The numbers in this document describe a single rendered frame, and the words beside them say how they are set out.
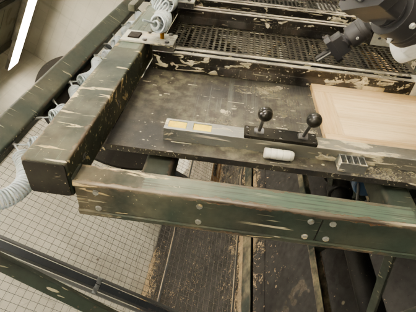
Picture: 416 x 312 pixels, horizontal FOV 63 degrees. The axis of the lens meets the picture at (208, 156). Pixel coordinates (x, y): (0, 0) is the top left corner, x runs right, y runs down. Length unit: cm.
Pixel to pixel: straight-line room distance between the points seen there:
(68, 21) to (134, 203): 687
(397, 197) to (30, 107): 136
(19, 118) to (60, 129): 67
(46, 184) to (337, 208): 63
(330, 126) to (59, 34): 701
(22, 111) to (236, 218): 105
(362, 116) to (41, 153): 94
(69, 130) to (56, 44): 707
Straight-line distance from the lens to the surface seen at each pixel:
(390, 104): 135
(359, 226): 81
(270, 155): 92
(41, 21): 782
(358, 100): 130
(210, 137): 93
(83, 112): 90
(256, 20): 178
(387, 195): 102
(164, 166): 92
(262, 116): 83
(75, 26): 751
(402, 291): 235
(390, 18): 75
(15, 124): 149
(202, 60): 128
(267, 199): 75
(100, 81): 104
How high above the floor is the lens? 186
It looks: 17 degrees down
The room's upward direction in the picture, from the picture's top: 59 degrees counter-clockwise
